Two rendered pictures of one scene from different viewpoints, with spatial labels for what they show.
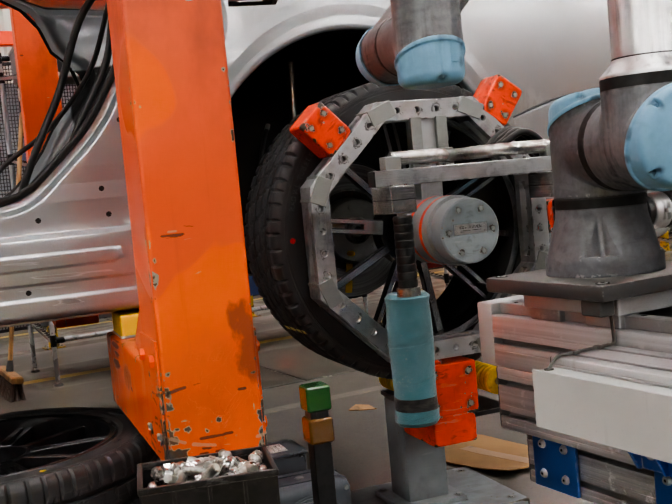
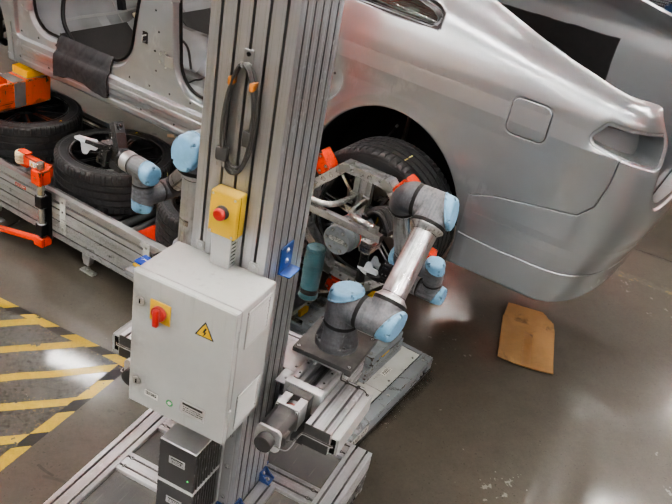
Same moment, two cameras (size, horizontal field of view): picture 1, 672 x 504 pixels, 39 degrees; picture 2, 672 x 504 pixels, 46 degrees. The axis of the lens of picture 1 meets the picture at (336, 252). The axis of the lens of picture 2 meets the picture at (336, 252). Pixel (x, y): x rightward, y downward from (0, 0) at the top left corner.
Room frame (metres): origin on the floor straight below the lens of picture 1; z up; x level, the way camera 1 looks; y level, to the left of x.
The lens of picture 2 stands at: (-0.01, -2.37, 2.44)
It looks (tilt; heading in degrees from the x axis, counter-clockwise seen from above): 30 degrees down; 48
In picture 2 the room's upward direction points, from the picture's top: 11 degrees clockwise
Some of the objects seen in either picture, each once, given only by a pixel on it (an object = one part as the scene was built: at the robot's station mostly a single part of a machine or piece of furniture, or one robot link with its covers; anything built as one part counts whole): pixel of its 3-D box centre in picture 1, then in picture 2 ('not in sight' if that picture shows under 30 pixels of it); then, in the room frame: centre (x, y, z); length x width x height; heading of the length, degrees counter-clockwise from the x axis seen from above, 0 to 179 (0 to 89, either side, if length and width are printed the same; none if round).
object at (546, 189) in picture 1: (551, 183); (370, 243); (1.89, -0.43, 0.93); 0.09 x 0.05 x 0.05; 21
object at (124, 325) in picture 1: (146, 320); not in sight; (2.10, 0.43, 0.71); 0.14 x 0.14 x 0.05; 21
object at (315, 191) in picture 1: (430, 229); (358, 226); (2.02, -0.20, 0.85); 0.54 x 0.07 x 0.54; 111
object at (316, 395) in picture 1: (315, 397); not in sight; (1.47, 0.05, 0.64); 0.04 x 0.04 x 0.04; 21
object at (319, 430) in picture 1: (318, 428); not in sight; (1.47, 0.05, 0.59); 0.04 x 0.04 x 0.04; 21
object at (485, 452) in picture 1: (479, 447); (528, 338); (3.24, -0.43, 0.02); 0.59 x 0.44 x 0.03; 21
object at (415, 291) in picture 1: (405, 253); not in sight; (1.74, -0.13, 0.83); 0.04 x 0.04 x 0.16
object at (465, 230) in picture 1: (446, 230); (349, 232); (1.95, -0.23, 0.85); 0.21 x 0.14 x 0.14; 21
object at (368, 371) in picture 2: not in sight; (341, 337); (2.16, -0.09, 0.13); 0.50 x 0.36 x 0.10; 111
